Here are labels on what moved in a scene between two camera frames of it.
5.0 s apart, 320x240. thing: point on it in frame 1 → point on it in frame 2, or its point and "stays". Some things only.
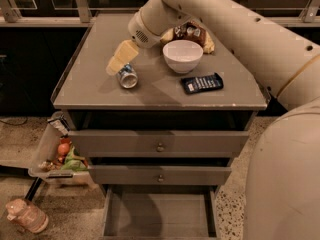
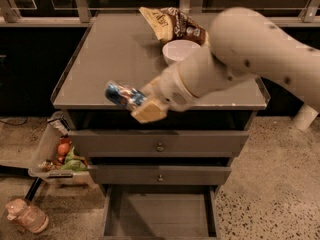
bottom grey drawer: (160, 212) stays
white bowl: (182, 56) stays
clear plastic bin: (55, 129) stays
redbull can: (127, 76) → (127, 97)
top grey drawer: (157, 144) stays
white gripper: (139, 30) → (170, 88)
